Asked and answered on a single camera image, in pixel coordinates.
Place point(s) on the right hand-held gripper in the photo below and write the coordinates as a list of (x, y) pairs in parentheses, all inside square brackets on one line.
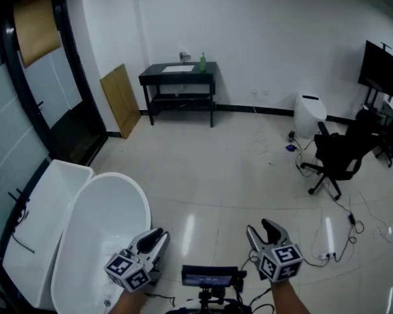
[(281, 262)]

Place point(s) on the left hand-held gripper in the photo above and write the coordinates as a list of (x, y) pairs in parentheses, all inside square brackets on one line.
[(127, 270)]

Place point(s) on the green plastic bottle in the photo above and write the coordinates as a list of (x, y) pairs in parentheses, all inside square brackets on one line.
[(203, 63)]

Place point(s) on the person's left forearm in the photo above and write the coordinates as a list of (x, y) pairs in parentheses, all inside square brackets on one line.
[(129, 303)]

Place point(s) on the person's right forearm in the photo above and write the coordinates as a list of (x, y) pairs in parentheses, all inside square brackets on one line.
[(288, 298)]

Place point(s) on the white oval bathtub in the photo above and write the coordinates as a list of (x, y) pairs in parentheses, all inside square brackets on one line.
[(111, 214)]

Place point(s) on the black chest-mounted monitor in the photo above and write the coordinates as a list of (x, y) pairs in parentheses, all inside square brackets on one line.
[(209, 275)]

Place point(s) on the white power strip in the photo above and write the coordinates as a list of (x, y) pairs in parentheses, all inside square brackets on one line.
[(326, 255)]

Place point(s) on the black chest harness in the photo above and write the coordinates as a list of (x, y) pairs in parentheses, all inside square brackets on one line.
[(213, 301)]

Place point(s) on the black power adapter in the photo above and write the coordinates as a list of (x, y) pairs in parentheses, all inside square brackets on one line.
[(351, 218)]

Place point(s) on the small black screen device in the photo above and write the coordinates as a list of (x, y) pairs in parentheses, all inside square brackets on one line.
[(291, 147)]

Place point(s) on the grey plug adapter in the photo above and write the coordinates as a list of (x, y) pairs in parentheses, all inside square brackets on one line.
[(292, 136)]

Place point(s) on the white rectangular bathtub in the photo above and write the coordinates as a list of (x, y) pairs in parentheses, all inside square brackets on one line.
[(49, 214)]

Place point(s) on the white toilet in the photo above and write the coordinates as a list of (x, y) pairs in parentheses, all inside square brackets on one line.
[(309, 113)]

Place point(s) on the black framed glass door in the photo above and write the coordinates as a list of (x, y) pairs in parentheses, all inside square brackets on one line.
[(85, 123)]

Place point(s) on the brown cardboard sheet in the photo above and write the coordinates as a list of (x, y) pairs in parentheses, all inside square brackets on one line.
[(121, 100)]

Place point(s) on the black marble vanity table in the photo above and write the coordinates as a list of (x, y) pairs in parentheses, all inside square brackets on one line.
[(154, 77)]

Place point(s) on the black screen stand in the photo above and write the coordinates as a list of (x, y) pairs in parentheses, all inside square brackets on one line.
[(373, 98)]

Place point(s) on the white rectangular sink basin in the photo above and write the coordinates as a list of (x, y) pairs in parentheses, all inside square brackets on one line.
[(178, 68)]

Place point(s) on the chrome faucet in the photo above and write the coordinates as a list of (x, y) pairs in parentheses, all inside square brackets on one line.
[(184, 56)]

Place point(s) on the black flat screen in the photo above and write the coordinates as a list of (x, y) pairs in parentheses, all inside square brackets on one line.
[(381, 69)]

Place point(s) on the brown cardboard door cover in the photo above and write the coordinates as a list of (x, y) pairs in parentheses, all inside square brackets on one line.
[(36, 28)]

